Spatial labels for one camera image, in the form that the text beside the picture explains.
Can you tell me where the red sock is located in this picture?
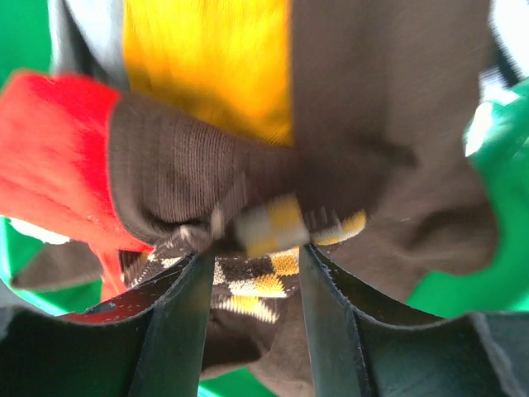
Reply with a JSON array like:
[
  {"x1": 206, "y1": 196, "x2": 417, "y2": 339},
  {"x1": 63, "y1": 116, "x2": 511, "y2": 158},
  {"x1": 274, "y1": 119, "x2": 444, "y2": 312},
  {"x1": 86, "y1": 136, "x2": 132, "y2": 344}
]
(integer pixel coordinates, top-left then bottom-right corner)
[{"x1": 1, "y1": 72, "x2": 147, "y2": 300}]

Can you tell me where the mustard yellow sock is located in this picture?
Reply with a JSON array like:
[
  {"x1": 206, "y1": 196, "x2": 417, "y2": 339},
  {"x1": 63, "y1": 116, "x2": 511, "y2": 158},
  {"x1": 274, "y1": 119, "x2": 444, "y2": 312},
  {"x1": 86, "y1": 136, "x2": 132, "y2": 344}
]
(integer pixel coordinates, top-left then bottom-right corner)
[{"x1": 123, "y1": 0, "x2": 293, "y2": 146}]

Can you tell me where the green plastic crate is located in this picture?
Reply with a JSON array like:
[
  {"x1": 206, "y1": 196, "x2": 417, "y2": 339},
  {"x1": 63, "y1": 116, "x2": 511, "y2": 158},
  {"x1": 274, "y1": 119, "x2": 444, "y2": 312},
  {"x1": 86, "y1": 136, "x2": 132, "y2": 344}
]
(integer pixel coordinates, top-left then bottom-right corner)
[{"x1": 7, "y1": 1, "x2": 528, "y2": 396}]

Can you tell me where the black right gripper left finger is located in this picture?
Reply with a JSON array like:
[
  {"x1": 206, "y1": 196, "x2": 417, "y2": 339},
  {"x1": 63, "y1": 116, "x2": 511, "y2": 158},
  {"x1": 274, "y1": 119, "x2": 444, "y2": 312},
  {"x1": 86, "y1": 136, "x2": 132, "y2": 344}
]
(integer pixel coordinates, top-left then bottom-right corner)
[{"x1": 1, "y1": 255, "x2": 214, "y2": 396}]

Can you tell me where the dark brown sock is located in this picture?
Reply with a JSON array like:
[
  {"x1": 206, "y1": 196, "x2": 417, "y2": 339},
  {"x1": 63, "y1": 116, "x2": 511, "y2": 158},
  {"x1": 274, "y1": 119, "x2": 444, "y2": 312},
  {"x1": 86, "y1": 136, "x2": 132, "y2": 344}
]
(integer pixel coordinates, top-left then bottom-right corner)
[{"x1": 198, "y1": 0, "x2": 501, "y2": 397}]

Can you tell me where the brown argyle sock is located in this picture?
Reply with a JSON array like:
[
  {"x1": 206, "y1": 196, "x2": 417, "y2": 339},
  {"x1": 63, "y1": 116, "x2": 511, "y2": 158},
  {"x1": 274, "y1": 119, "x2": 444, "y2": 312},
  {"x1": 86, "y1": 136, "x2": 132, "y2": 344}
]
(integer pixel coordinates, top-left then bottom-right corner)
[{"x1": 109, "y1": 93, "x2": 369, "y2": 323}]

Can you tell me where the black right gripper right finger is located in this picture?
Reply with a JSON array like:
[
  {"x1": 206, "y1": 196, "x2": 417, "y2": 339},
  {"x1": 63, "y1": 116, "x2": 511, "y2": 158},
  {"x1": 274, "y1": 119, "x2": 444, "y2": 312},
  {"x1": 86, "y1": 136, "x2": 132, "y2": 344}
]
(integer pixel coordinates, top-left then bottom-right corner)
[{"x1": 299, "y1": 246, "x2": 528, "y2": 396}]

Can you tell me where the light grey sock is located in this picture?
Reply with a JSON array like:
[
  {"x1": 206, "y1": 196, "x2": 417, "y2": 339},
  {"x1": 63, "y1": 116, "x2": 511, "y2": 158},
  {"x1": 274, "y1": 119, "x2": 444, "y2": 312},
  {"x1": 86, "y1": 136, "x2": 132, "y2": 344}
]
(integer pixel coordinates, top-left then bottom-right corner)
[{"x1": 47, "y1": 0, "x2": 130, "y2": 91}]

